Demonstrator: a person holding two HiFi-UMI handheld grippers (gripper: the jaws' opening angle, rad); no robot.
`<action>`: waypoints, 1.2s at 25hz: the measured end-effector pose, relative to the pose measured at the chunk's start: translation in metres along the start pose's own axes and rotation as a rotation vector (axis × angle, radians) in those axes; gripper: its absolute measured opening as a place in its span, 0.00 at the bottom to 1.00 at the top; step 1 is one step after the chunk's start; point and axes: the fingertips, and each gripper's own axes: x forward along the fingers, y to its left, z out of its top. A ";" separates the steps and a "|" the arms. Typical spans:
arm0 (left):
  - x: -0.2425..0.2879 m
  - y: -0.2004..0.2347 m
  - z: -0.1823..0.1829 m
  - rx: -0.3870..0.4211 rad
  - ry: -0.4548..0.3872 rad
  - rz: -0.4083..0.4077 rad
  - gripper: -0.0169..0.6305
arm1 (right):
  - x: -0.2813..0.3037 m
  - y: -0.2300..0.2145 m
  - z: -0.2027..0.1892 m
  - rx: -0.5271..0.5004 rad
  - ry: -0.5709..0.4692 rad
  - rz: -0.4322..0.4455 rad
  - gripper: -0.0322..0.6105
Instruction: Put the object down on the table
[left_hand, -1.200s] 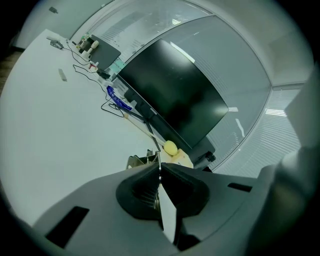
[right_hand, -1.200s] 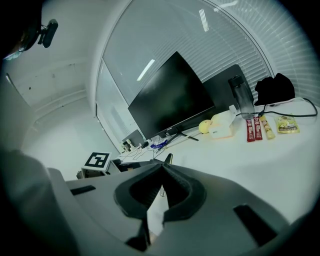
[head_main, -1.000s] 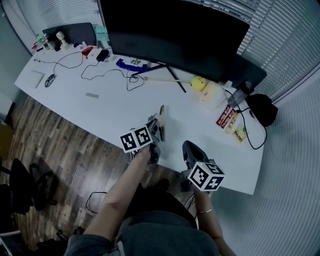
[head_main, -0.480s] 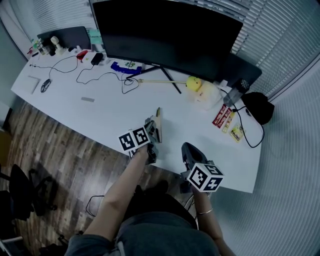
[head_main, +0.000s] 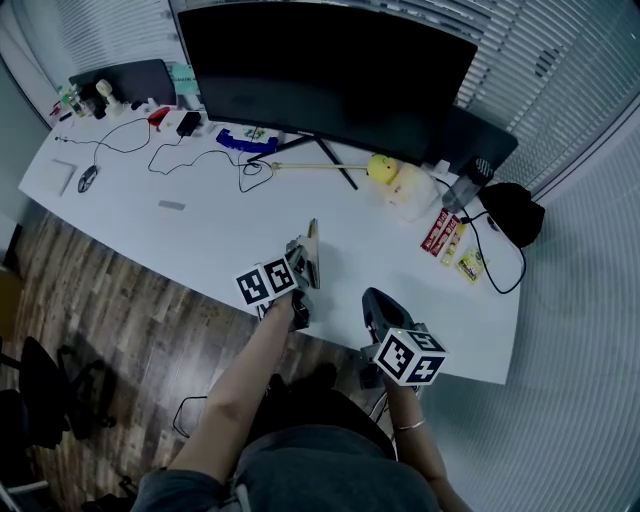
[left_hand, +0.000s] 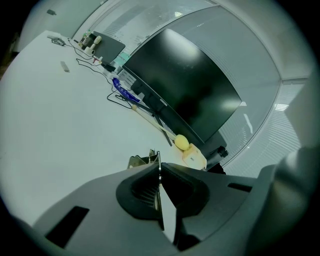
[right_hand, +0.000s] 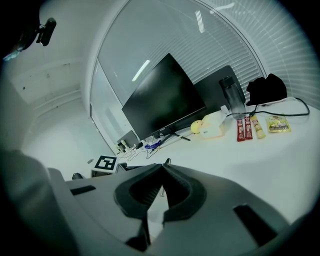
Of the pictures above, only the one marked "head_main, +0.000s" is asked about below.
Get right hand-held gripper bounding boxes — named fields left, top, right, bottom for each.
left=359, top=287, right=449, bottom=390

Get small bottles cluster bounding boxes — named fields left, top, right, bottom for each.
left=49, top=83, right=97, bottom=122

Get black power adapter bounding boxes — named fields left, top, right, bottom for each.
left=175, top=110, right=203, bottom=138

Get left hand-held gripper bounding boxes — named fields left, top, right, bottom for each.
left=235, top=218, right=322, bottom=331

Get black office chair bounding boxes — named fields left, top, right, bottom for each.
left=0, top=335, right=119, bottom=454

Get black cloth bag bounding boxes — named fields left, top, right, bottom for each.
left=477, top=181, right=547, bottom=249

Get red snack packet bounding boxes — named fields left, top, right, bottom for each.
left=420, top=208, right=462, bottom=254

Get yellow snack bar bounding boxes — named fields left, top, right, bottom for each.
left=439, top=222, right=469, bottom=267

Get black mouse cable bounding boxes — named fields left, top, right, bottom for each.
left=54, top=116, right=152, bottom=172

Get black charging cable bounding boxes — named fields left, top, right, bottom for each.
left=433, top=176, right=527, bottom=296

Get teal cardboard box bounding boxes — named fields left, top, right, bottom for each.
left=166, top=63, right=199, bottom=96

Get black monitor stand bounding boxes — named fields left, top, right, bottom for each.
left=246, top=134, right=360, bottom=192

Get red stapler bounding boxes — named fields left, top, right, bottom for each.
left=147, top=105, right=172, bottom=133

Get clear water bottle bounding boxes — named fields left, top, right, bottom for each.
left=441, top=156, right=495, bottom=214

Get yellow plush toy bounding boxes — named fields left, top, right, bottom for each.
left=366, top=153, right=402, bottom=183

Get person's grey shirt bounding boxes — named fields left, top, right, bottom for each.
left=130, top=424, right=444, bottom=512

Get wooden back scratcher stick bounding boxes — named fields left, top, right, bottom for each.
left=269, top=160, right=372, bottom=173

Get person's left forearm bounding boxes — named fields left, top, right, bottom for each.
left=168, top=294, right=297, bottom=487

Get grey computer mouse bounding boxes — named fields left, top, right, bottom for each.
left=76, top=164, right=100, bottom=194

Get person's right forearm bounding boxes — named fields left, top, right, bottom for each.
left=386, top=382, right=472, bottom=512

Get yellow snack packet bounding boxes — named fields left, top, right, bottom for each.
left=456, top=246, right=484, bottom=287

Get large curved black monitor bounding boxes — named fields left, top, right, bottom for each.
left=176, top=2, right=480, bottom=167

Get person's black trousers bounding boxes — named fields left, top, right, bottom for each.
left=247, top=363, right=399, bottom=461

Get black floor cable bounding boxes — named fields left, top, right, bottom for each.
left=171, top=394, right=209, bottom=439

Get black screen panel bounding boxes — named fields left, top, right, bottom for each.
left=68, top=58, right=178, bottom=109
left=435, top=105, right=520, bottom=187

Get white flat pad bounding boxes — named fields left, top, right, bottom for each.
left=49, top=158, right=78, bottom=198

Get small white desk fan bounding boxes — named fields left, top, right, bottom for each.
left=95, top=78, right=126, bottom=119

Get black adapter cable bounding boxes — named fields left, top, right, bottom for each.
left=147, top=133, right=277, bottom=194

